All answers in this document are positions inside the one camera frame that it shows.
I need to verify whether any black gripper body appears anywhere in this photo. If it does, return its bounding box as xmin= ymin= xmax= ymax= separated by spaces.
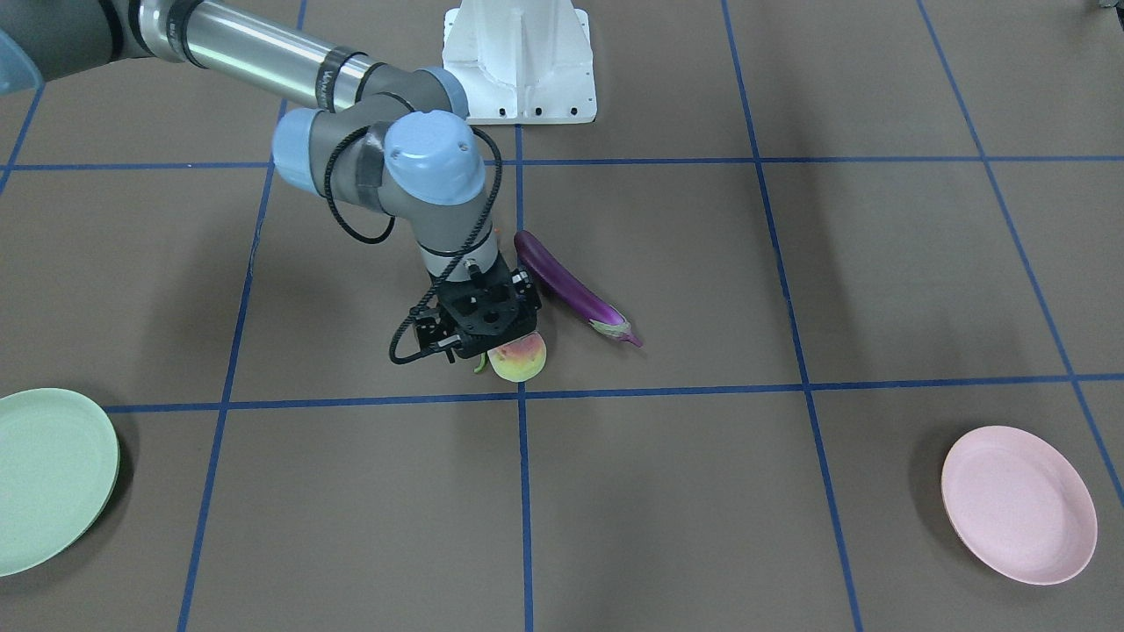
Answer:
xmin=414 ymin=256 xmax=542 ymax=363

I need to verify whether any pink yellow peach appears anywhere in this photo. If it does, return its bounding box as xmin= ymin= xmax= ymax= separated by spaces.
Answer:
xmin=486 ymin=332 xmax=547 ymax=383

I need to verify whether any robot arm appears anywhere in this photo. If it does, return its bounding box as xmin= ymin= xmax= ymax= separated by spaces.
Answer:
xmin=3 ymin=1 xmax=537 ymax=365

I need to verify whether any purple eggplant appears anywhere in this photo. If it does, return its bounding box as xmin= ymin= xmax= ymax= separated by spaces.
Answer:
xmin=514 ymin=231 xmax=644 ymax=347

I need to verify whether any green plate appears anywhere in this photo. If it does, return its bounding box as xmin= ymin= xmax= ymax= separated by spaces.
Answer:
xmin=1 ymin=388 xmax=120 ymax=577

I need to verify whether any pink plate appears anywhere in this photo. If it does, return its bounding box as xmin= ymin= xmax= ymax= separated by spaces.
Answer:
xmin=940 ymin=425 xmax=1099 ymax=585

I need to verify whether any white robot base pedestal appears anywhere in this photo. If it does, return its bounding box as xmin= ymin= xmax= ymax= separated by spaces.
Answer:
xmin=442 ymin=1 xmax=598 ymax=126

